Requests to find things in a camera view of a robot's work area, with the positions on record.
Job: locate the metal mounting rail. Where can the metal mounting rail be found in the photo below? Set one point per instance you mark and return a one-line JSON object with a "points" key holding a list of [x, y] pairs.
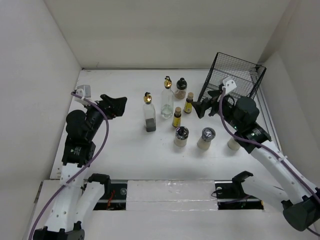
{"points": [[176, 196]]}

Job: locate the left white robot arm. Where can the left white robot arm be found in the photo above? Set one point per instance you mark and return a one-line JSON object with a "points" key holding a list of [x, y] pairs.
{"points": [[63, 216]]}

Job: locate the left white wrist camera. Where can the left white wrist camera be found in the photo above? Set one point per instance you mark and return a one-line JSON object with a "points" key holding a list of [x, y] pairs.
{"points": [[84, 91]]}

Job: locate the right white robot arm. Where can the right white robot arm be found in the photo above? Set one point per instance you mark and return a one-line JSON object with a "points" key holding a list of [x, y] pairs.
{"points": [[298, 199]]}

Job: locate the right white powder jar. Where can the right white powder jar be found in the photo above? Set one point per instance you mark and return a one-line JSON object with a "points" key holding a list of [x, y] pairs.
{"points": [[233, 145]]}

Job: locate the left white powder jar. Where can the left white powder jar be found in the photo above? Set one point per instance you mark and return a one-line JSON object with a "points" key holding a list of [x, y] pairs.
{"points": [[181, 136]]}

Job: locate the oil bottle with dark contents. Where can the oil bottle with dark contents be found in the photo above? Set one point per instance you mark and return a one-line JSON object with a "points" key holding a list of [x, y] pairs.
{"points": [[149, 113]]}

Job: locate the white powder jar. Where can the white powder jar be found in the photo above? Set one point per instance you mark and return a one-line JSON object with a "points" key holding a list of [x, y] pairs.
{"points": [[207, 135], [181, 136], [233, 145]]}

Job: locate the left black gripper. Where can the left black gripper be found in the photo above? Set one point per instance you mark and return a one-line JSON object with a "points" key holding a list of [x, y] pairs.
{"points": [[113, 107]]}

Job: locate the near yellow label brown bottle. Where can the near yellow label brown bottle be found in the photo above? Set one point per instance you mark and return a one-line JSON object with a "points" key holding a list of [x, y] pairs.
{"points": [[176, 122]]}

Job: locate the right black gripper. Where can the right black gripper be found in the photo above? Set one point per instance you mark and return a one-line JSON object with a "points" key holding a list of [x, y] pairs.
{"points": [[200, 107]]}

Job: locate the brown spice jar black lid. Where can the brown spice jar black lid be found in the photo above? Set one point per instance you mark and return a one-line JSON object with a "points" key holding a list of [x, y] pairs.
{"points": [[181, 88]]}

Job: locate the middle white powder jar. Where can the middle white powder jar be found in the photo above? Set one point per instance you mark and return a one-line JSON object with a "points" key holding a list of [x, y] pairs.
{"points": [[207, 135]]}

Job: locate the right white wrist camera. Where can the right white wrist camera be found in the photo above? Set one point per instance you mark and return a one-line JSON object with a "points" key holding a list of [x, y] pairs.
{"points": [[228, 85]]}

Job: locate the far yellow label brown bottle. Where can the far yellow label brown bottle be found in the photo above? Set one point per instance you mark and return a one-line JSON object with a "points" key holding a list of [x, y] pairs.
{"points": [[188, 103]]}

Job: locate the black wire basket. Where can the black wire basket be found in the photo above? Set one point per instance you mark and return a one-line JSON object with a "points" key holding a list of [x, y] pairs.
{"points": [[247, 76]]}

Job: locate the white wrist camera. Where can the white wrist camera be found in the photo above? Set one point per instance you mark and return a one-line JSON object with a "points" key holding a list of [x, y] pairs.
{"points": [[228, 85], [84, 91]]}

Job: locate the clear oil bottle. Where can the clear oil bottle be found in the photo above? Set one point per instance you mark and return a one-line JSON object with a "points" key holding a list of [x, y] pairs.
{"points": [[167, 99]]}

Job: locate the yellow label brown bottle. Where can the yellow label brown bottle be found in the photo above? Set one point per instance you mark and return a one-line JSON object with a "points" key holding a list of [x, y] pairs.
{"points": [[176, 122], [188, 103]]}

